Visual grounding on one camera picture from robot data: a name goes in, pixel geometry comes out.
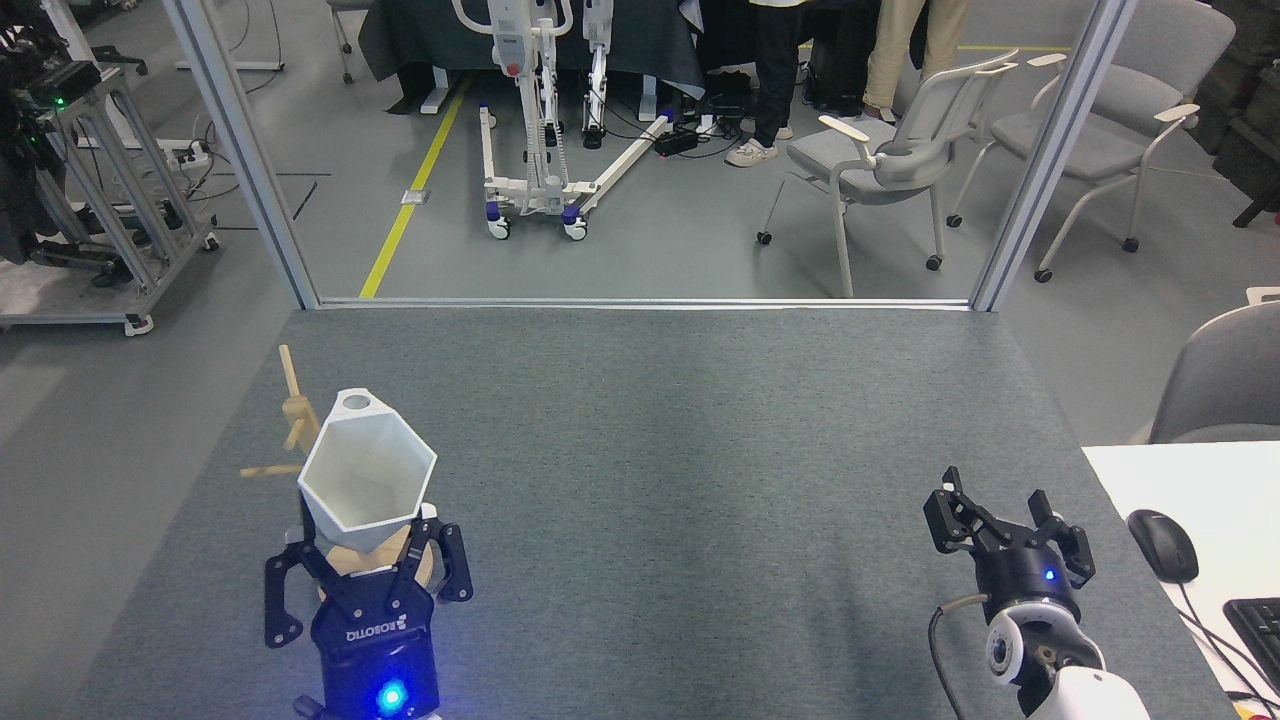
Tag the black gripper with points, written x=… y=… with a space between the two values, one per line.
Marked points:
x=1030 y=565
x=375 y=650

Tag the white faceted cup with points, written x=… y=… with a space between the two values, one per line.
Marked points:
x=370 y=480

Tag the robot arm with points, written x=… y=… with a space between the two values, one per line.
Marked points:
x=1090 y=695

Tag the wooden cup rack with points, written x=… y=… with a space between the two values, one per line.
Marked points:
x=296 y=412

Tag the black computer mouse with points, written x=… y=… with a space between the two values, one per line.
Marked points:
x=1165 y=545

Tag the white desk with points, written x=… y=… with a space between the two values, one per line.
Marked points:
x=1200 y=480

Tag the black keyboard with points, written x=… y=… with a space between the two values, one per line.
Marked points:
x=1260 y=630

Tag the grey shell chair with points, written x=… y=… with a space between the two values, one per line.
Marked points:
x=1230 y=380

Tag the metal floor socket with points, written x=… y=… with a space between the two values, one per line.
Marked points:
x=415 y=197

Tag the grey padded armchair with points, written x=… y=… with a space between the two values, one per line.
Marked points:
x=1100 y=145

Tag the grey mesh-back chair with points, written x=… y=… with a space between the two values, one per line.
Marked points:
x=835 y=160

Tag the white power strip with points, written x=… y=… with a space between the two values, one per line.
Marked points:
x=190 y=153

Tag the person in beige trousers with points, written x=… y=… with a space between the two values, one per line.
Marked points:
x=900 y=50

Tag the black power strip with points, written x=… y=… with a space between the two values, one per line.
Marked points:
x=676 y=142

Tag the black equipment on cart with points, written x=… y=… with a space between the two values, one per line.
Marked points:
x=18 y=200

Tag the person in dark trousers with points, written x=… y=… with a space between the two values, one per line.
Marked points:
x=775 y=60

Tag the dark cloth covered table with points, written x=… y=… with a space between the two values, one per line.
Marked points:
x=440 y=35

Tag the white wheeled stand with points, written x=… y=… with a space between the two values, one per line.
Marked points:
x=515 y=45

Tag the silver frame post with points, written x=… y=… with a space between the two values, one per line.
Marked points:
x=1050 y=150
x=245 y=150

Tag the silver frame crossbar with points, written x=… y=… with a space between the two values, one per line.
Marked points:
x=640 y=303

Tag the metal frame cart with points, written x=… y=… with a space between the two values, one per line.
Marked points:
x=60 y=292

